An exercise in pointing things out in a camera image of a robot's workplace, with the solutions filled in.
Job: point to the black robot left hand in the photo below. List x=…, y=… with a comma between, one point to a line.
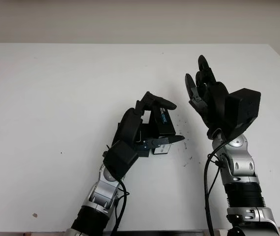
x=127, y=125

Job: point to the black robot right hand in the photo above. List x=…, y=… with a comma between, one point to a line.
x=213, y=103

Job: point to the black RealSense box lid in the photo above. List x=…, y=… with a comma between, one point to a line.
x=164, y=123

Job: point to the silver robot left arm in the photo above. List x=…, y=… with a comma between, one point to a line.
x=100, y=194

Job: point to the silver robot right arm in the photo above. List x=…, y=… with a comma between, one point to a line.
x=243, y=172

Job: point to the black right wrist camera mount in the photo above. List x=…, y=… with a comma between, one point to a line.
x=243, y=110

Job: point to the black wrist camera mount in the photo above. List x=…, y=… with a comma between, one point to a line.
x=120, y=157
x=243, y=110

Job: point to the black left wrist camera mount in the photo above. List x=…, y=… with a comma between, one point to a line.
x=120, y=157

